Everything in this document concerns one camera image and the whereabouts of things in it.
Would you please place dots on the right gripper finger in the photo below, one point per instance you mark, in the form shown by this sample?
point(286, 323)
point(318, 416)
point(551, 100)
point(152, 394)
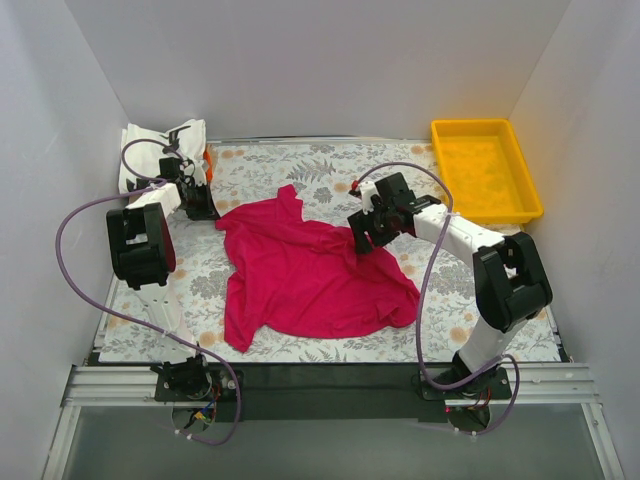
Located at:
point(358, 226)
point(378, 240)

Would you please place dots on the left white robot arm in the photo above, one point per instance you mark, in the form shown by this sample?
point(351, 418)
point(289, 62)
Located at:
point(143, 256)

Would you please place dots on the magenta t shirt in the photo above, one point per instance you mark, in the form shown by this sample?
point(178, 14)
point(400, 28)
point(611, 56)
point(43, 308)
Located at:
point(304, 278)

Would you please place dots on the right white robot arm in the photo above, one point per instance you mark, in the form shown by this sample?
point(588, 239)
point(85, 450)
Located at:
point(510, 283)

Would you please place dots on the orange folded t shirt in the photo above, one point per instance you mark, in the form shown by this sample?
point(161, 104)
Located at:
point(209, 162)

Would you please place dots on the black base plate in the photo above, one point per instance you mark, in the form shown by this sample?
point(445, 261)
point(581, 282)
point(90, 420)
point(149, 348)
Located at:
point(329, 391)

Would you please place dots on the floral table mat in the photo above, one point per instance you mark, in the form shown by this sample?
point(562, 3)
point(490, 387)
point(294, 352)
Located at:
point(321, 173)

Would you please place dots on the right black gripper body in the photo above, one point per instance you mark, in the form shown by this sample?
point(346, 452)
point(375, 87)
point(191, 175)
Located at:
point(363, 232)

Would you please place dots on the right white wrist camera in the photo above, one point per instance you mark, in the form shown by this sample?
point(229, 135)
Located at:
point(367, 193)

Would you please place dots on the aluminium front rail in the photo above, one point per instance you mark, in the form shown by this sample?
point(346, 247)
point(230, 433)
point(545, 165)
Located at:
point(335, 421)

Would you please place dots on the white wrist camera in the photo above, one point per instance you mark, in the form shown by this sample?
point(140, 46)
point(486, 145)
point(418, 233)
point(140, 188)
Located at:
point(195, 171)
point(367, 193)

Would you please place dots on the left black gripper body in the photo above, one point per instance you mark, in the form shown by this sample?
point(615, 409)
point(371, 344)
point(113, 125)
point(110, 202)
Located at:
point(201, 206)

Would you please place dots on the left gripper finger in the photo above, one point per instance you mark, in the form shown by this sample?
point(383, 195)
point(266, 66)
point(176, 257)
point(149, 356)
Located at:
point(206, 205)
point(194, 210)

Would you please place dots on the yellow plastic bin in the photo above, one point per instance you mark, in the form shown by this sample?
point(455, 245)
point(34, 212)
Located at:
point(481, 162)

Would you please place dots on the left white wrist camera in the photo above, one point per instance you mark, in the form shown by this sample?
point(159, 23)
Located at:
point(195, 171)

